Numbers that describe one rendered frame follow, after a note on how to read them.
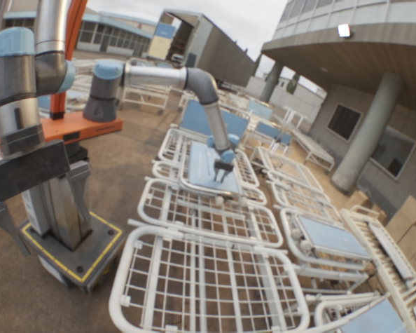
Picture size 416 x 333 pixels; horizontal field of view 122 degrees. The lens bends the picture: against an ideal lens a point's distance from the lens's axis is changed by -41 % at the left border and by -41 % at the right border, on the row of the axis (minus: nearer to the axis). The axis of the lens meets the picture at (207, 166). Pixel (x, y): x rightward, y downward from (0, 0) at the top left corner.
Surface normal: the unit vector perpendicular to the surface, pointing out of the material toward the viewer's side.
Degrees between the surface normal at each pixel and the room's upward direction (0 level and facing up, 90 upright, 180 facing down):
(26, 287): 0
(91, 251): 0
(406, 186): 90
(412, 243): 90
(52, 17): 71
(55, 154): 67
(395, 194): 90
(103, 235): 0
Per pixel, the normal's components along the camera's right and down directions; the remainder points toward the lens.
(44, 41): 0.51, 0.33
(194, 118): 0.04, 0.49
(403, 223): -0.92, -0.20
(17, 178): 0.83, 0.16
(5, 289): 0.35, -0.83
